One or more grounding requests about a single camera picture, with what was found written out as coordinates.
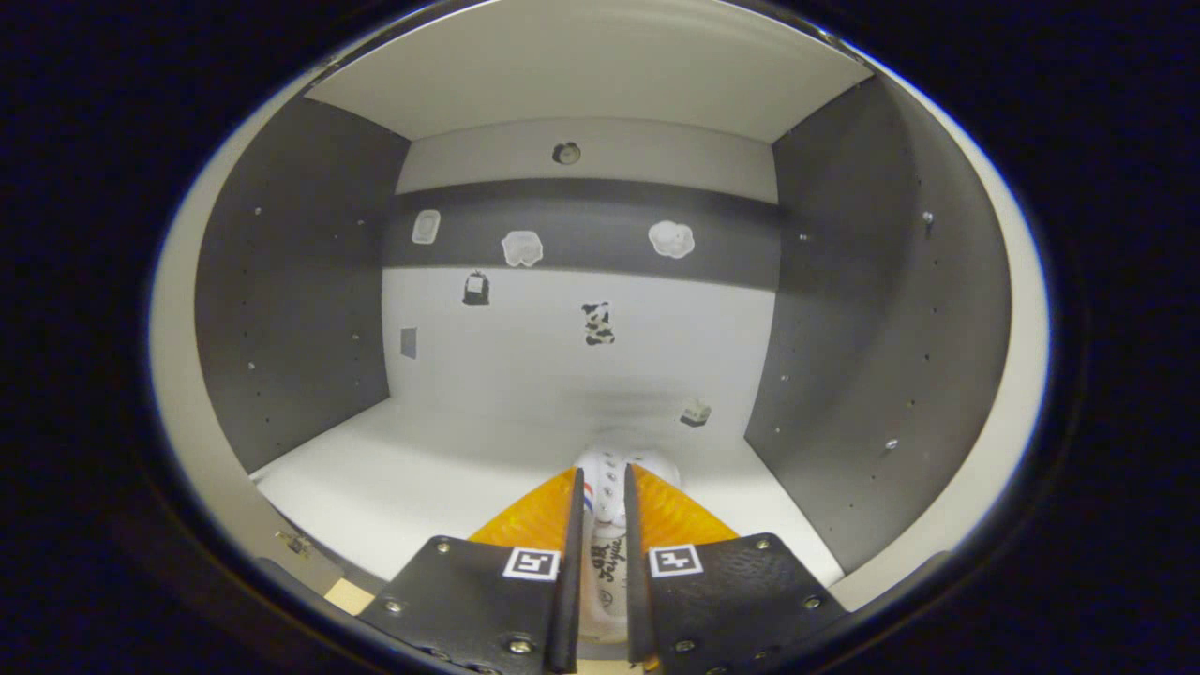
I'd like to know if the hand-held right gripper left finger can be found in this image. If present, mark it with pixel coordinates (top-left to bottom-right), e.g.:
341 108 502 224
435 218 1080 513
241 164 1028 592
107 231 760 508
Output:
361 466 587 675

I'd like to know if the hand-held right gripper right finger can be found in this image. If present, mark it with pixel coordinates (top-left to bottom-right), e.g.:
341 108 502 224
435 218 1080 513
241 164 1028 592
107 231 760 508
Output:
623 462 849 675

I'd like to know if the white striped canvas shoe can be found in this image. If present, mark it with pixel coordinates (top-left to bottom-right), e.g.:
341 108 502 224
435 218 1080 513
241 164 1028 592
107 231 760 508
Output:
572 448 683 648

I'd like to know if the white shoe cabinet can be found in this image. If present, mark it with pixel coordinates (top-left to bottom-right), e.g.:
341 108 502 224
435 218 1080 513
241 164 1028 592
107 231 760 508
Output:
150 0 1051 657

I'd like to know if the white cabinet shelf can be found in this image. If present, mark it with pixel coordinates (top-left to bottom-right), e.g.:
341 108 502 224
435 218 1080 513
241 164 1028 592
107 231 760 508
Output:
305 0 873 143

